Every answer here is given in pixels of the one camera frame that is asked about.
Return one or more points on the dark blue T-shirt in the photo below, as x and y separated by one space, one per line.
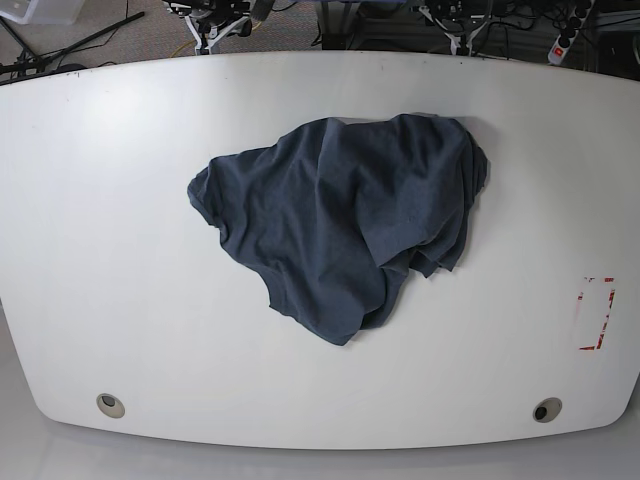
335 215

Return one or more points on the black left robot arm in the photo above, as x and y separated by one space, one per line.
464 23

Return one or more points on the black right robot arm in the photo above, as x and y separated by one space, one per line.
211 21

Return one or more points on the red tape rectangle marking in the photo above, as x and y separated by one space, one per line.
593 310

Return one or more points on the white power strip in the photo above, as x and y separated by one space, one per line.
569 30

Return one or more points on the black tripod stand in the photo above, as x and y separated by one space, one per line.
30 64

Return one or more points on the clear plastic storage box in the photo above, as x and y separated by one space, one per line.
41 12

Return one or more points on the metal equipment frame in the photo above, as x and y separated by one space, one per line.
376 26

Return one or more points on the left table cable grommet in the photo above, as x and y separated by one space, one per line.
110 406

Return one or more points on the table cable grommet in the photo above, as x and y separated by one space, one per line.
547 410
110 406

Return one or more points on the right table cable grommet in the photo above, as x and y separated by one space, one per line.
547 410

